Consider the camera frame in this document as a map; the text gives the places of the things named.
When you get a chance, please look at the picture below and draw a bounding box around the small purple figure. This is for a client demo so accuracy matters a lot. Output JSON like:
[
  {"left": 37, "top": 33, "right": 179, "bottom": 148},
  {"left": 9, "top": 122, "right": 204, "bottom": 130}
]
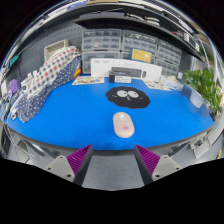
[{"left": 8, "top": 78, "right": 22, "bottom": 96}]

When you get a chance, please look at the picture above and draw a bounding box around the checked and dotted cloth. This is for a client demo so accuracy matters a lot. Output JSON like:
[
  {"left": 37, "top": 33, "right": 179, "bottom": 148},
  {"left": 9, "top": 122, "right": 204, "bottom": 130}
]
[{"left": 16, "top": 46, "right": 83, "bottom": 124}]

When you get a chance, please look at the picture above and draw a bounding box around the white woven basket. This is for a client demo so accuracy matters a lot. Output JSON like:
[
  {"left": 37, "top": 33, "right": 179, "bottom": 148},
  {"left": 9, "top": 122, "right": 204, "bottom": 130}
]
[{"left": 43, "top": 39, "right": 70, "bottom": 61}]

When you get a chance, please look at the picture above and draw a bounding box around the black googly-eyed mouse pad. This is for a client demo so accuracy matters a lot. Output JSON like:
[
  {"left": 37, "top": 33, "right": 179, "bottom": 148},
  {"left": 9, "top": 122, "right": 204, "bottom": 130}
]
[{"left": 105, "top": 86, "right": 151, "bottom": 110}]

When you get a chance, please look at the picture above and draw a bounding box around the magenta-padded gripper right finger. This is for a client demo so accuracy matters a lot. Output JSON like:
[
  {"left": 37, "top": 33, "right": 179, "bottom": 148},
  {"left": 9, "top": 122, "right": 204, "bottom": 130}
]
[{"left": 134, "top": 144, "right": 183, "bottom": 186}]

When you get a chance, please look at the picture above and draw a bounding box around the yellow box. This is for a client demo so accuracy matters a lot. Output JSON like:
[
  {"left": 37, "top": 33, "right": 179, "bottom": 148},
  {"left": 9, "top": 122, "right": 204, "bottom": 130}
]
[{"left": 130, "top": 48, "right": 153, "bottom": 64}]

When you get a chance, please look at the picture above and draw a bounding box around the pink computer mouse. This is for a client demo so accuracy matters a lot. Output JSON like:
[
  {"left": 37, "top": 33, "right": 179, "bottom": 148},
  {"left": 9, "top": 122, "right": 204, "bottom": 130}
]
[{"left": 112, "top": 111, "right": 136, "bottom": 139}]

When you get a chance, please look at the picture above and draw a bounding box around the white and blue tissue box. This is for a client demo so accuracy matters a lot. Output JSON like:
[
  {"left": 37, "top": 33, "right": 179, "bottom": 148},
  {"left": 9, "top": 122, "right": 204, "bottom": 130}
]
[{"left": 163, "top": 75, "right": 184, "bottom": 92}]

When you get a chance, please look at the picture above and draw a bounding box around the small black box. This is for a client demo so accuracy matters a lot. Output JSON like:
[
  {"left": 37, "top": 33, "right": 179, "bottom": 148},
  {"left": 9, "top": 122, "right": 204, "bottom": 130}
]
[{"left": 108, "top": 70, "right": 133, "bottom": 84}]

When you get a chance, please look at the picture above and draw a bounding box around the colourful sticker sheet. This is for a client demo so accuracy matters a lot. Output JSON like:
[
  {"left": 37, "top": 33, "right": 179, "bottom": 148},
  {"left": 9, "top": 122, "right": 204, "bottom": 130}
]
[
  {"left": 71, "top": 75, "right": 105, "bottom": 86},
  {"left": 143, "top": 79, "right": 172, "bottom": 92}
]

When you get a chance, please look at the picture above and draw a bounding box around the dark wall shelf unit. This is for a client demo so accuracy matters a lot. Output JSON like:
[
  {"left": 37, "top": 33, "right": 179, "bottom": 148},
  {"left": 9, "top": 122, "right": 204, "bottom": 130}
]
[{"left": 39, "top": 0, "right": 216, "bottom": 63}]

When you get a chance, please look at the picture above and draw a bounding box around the green potted plant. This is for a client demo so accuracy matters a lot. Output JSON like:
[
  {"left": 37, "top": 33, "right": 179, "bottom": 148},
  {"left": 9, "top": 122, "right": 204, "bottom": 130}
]
[{"left": 184, "top": 68, "right": 223, "bottom": 116}]

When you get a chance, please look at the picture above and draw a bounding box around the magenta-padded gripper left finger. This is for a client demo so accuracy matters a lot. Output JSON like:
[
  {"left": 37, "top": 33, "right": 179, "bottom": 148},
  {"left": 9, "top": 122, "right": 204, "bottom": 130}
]
[{"left": 44, "top": 144, "right": 94, "bottom": 187}]

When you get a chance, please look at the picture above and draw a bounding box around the long white keyboard box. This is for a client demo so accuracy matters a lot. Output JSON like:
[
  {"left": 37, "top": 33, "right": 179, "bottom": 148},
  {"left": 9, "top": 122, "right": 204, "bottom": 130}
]
[{"left": 90, "top": 58, "right": 163, "bottom": 83}]

